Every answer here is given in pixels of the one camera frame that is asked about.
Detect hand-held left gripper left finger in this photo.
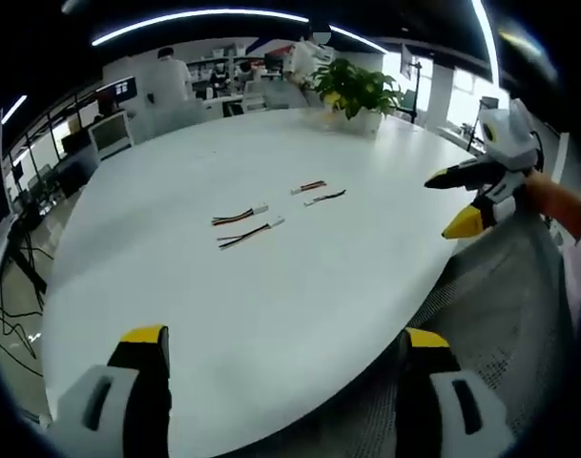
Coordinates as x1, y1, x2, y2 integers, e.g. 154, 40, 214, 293
46, 323, 173, 458

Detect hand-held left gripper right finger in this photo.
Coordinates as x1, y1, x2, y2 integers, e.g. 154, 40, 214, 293
395, 326, 518, 458

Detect JST connector with black wires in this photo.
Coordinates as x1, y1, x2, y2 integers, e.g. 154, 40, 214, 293
303, 188, 348, 208

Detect JST connector with red wires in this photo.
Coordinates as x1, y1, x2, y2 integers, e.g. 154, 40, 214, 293
290, 178, 328, 197

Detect JST connector with long wires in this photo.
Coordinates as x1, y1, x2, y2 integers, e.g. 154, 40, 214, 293
217, 216, 287, 251

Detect JST connector with multicoloured wires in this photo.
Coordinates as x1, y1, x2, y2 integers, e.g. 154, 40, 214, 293
211, 203, 269, 228

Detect grey mesh office chair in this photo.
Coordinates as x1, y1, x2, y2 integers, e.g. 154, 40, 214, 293
361, 209, 580, 458

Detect curved ceiling light strip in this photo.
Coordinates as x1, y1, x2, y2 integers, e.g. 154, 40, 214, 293
469, 0, 502, 90

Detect black tripod stand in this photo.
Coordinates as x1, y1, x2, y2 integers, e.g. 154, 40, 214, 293
400, 43, 427, 126

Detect potted green plant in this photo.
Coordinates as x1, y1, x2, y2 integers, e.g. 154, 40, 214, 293
310, 56, 406, 138

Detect short ceiling light strip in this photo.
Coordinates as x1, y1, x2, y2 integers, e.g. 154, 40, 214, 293
327, 25, 392, 54

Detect white framed monitor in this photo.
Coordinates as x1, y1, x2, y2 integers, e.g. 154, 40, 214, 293
88, 108, 135, 160

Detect long ceiling light strip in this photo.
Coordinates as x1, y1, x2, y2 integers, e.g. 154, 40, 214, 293
91, 9, 311, 48

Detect small ceiling light strip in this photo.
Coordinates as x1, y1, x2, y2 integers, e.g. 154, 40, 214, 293
0, 94, 29, 126

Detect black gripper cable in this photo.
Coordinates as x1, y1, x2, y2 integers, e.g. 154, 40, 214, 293
529, 129, 548, 174

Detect black floor cables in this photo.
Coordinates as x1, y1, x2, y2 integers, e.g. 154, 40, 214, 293
0, 257, 46, 362

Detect dark wall screen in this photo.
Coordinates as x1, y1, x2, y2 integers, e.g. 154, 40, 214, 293
102, 77, 139, 102

